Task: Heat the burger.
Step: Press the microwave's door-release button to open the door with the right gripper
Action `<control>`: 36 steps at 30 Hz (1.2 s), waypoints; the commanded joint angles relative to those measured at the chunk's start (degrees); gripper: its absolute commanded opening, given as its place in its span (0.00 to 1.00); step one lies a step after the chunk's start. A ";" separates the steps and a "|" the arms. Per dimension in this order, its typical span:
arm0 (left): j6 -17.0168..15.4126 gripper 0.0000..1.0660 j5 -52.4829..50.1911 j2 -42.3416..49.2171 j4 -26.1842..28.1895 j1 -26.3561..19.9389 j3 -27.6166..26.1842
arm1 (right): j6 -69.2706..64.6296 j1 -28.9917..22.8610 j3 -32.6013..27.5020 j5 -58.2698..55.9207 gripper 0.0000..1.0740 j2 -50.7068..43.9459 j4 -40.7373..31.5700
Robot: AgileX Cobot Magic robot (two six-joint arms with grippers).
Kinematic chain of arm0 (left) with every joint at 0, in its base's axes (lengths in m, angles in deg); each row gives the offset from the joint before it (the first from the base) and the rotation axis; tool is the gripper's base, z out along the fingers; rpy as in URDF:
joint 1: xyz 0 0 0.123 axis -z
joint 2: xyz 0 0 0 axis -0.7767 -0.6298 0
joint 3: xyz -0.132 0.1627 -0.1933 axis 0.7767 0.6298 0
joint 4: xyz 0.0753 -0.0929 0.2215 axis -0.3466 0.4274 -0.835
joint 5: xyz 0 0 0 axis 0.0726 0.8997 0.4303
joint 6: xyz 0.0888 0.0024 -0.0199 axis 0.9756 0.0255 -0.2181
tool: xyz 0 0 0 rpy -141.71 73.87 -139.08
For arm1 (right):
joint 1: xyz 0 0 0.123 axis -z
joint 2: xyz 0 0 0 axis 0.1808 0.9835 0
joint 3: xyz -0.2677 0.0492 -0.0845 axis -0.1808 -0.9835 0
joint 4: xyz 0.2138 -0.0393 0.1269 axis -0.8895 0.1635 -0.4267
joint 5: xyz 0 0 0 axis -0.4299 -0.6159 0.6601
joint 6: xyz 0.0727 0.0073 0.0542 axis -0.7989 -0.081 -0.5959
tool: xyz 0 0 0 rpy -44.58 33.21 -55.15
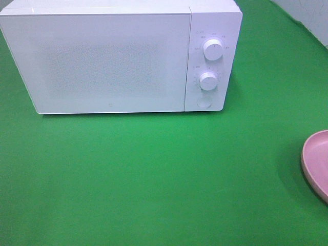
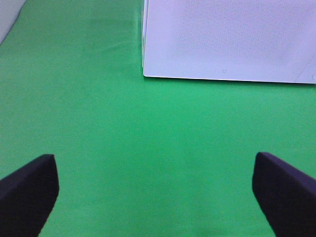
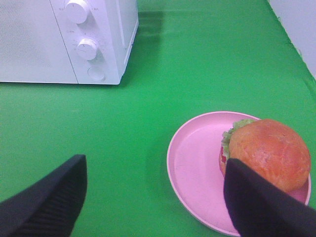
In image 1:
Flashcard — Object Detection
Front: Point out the pink round plate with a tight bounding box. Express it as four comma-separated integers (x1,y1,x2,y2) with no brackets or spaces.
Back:
301,130,327,203

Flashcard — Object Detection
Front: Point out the green table cloth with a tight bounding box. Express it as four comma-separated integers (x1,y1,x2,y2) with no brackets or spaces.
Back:
1,1,327,245

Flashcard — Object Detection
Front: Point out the lower white microwave knob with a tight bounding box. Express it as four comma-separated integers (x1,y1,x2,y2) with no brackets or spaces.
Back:
199,72,218,91

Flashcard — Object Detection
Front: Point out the white microwave knob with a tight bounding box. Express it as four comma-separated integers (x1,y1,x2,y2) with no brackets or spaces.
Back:
199,72,218,91
203,38,223,61

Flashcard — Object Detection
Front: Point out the upper white microwave knob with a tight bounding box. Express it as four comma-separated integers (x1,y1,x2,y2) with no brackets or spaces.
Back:
203,38,223,61

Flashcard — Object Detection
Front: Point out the white microwave door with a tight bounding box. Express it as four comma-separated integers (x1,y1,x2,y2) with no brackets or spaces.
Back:
1,14,190,114

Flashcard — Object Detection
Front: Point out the round white door button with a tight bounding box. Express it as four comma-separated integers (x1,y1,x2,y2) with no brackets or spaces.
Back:
197,96,212,108

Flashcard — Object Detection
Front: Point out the white microwave oven body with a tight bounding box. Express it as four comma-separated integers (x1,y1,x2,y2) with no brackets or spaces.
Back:
1,1,242,112

